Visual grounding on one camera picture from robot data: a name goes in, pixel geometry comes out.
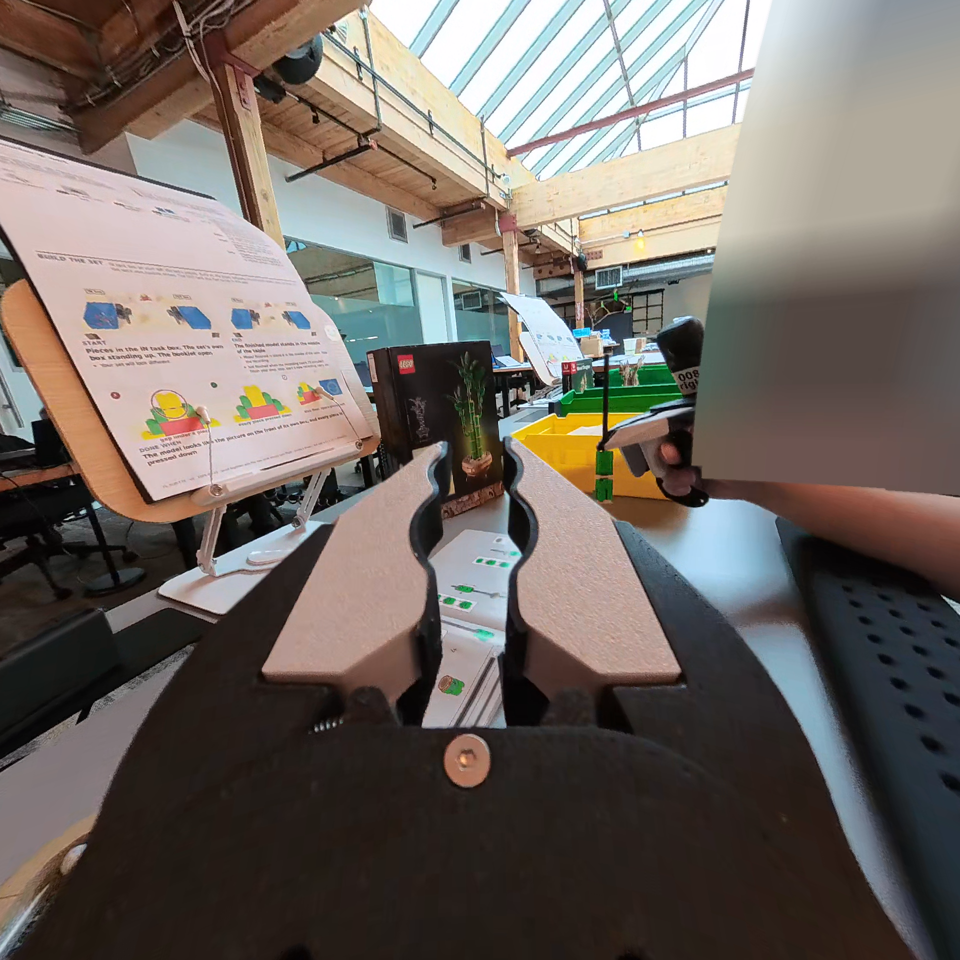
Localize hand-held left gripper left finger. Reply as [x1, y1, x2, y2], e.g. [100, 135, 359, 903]
[260, 441, 451, 726]

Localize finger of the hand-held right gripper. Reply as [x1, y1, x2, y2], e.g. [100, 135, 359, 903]
[603, 411, 695, 452]

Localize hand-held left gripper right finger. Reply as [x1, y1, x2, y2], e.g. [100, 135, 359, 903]
[500, 436, 684, 726]

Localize black rod with green bricks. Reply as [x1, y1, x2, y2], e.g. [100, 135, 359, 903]
[594, 354, 616, 501]

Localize person's right forearm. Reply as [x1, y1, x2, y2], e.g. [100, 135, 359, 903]
[700, 479, 960, 601]

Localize grey desk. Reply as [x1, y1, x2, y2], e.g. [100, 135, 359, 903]
[0, 491, 920, 960]

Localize person's right hand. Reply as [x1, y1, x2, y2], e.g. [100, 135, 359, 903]
[659, 442, 700, 493]

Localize green plastic bin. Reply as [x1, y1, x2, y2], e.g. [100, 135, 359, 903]
[551, 363, 687, 417]

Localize yellow plastic bin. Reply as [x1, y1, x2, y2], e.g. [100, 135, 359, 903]
[512, 411, 676, 501]

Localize open instruction booklet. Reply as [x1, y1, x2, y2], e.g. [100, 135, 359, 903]
[424, 527, 526, 727]

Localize wooden document stand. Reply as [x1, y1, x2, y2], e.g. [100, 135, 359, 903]
[498, 291, 587, 379]

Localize black set box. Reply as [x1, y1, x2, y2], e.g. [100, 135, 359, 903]
[366, 340, 505, 519]

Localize black perforated panel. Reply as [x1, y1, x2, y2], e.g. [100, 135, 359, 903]
[776, 515, 960, 960]

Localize black office chair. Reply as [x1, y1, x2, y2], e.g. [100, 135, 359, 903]
[0, 430, 147, 596]

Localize printed instruction sheet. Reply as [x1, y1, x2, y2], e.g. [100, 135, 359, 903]
[0, 138, 376, 501]

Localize instruction sheet on wooden stand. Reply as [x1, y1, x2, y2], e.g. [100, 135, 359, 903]
[0, 138, 384, 617]

